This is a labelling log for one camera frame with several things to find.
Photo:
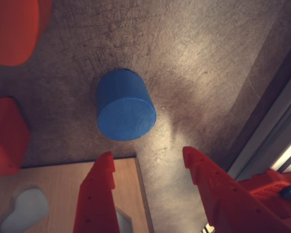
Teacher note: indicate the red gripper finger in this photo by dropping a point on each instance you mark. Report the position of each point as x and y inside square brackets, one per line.
[223, 199]
[97, 194]

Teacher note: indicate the blue cylinder block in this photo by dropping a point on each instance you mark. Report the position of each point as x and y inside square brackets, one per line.
[124, 109]

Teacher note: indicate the red robot base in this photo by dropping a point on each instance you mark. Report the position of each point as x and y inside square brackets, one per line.
[264, 187]

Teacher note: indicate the wooden shape sorter box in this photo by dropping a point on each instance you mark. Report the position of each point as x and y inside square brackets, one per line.
[60, 184]

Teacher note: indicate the red cube block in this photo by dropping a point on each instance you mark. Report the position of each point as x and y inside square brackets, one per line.
[7, 138]

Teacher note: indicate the orange rounded wedge block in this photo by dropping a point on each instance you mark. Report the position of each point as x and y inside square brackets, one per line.
[14, 29]

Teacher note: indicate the aluminium profile rail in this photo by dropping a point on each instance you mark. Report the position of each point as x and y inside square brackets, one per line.
[269, 133]

